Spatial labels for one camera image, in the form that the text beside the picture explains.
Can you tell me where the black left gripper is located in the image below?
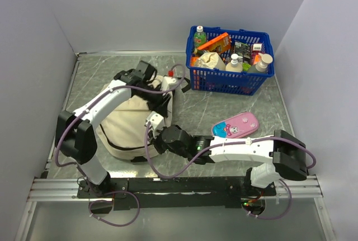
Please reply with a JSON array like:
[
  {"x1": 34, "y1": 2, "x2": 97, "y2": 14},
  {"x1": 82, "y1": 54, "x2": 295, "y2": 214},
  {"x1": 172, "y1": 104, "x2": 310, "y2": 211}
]
[{"x1": 136, "y1": 84, "x2": 172, "y2": 119}]

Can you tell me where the beige canvas backpack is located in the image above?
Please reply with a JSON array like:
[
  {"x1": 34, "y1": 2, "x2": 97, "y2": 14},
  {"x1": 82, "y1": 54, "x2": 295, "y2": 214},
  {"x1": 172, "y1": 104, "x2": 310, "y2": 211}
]
[{"x1": 96, "y1": 74, "x2": 191, "y2": 163}]

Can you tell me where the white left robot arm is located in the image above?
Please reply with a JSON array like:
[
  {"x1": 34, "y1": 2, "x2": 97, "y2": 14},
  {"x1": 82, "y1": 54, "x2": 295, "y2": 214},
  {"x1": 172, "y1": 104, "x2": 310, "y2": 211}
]
[{"x1": 55, "y1": 60, "x2": 180, "y2": 197}]

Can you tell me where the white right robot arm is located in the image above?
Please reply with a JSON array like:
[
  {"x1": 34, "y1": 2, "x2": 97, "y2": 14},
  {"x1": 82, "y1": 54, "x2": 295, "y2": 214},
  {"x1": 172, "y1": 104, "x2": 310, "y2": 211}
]
[{"x1": 146, "y1": 125, "x2": 309, "y2": 195}]

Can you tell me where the beige crumpled paper bag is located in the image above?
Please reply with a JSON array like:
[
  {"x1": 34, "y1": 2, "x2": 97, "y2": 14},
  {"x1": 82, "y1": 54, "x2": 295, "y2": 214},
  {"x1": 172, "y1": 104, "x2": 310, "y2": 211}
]
[{"x1": 193, "y1": 52, "x2": 225, "y2": 70}]

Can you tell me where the blue plastic basket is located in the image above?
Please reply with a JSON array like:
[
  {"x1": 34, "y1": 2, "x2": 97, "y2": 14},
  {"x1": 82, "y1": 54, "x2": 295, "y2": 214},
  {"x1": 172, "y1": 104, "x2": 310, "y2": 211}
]
[{"x1": 185, "y1": 25, "x2": 275, "y2": 96}]

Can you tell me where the pink blue pencil case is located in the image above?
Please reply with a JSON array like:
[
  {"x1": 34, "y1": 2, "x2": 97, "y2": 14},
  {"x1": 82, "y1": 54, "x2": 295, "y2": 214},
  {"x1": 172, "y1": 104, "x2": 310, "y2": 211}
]
[{"x1": 211, "y1": 112, "x2": 259, "y2": 139}]

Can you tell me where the green tea bottle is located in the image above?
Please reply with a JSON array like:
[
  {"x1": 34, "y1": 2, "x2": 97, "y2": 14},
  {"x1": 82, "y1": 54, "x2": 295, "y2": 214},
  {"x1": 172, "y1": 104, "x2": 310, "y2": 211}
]
[{"x1": 194, "y1": 26, "x2": 207, "y2": 48}]

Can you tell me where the cream pump bottle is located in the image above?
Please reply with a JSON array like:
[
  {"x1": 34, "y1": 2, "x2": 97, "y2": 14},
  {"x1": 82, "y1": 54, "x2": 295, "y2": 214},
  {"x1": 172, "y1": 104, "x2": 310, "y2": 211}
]
[{"x1": 225, "y1": 53, "x2": 243, "y2": 73}]

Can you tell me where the orange snack box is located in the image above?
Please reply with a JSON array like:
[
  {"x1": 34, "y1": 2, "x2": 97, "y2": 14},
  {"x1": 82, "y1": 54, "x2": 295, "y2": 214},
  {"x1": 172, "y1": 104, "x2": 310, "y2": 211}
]
[{"x1": 192, "y1": 32, "x2": 231, "y2": 56}]

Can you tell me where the dark snack packet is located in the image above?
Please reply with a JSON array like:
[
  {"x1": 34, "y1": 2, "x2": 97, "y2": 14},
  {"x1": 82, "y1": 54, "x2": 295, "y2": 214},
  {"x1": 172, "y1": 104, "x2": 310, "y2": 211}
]
[{"x1": 233, "y1": 41, "x2": 251, "y2": 64}]

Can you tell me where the grey pump bottle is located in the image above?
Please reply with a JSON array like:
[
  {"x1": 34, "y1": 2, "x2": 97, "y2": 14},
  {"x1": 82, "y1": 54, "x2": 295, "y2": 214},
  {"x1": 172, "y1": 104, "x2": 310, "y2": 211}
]
[{"x1": 247, "y1": 53, "x2": 274, "y2": 74}]

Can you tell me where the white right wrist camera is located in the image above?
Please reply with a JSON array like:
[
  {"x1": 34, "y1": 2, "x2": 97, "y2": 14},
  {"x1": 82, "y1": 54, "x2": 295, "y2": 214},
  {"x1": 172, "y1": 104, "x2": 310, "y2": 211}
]
[{"x1": 145, "y1": 111, "x2": 165, "y2": 131}]

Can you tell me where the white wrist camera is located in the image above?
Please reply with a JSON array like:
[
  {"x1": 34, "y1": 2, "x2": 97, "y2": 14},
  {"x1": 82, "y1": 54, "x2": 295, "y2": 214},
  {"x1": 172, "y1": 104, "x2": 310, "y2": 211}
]
[
  {"x1": 161, "y1": 76, "x2": 179, "y2": 93},
  {"x1": 145, "y1": 111, "x2": 165, "y2": 131}
]

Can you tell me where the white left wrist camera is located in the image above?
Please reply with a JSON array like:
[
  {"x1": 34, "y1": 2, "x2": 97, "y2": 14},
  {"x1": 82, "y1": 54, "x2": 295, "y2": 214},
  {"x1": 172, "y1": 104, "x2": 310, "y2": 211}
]
[{"x1": 161, "y1": 76, "x2": 179, "y2": 93}]

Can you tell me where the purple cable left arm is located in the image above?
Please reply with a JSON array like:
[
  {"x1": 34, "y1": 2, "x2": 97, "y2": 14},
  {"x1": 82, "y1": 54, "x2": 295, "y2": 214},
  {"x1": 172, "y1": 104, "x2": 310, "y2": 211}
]
[{"x1": 54, "y1": 63, "x2": 187, "y2": 228}]

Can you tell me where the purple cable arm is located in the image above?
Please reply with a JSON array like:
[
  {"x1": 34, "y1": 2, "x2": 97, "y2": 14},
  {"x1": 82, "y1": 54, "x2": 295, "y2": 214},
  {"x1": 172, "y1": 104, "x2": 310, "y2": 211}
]
[
  {"x1": 144, "y1": 122, "x2": 317, "y2": 180},
  {"x1": 54, "y1": 63, "x2": 187, "y2": 228}
]

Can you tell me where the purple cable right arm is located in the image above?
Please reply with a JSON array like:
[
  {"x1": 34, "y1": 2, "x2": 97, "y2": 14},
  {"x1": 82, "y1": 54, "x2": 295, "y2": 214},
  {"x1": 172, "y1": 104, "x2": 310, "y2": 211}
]
[{"x1": 144, "y1": 122, "x2": 317, "y2": 180}]

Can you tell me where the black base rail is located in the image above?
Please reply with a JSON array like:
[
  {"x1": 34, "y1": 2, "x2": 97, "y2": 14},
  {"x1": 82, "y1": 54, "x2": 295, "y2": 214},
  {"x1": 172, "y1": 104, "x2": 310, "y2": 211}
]
[{"x1": 77, "y1": 176, "x2": 276, "y2": 211}]

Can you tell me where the aluminium frame rail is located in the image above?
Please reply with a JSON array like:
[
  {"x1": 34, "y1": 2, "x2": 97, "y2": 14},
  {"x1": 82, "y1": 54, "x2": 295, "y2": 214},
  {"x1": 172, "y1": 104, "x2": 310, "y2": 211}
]
[{"x1": 27, "y1": 176, "x2": 323, "y2": 202}]

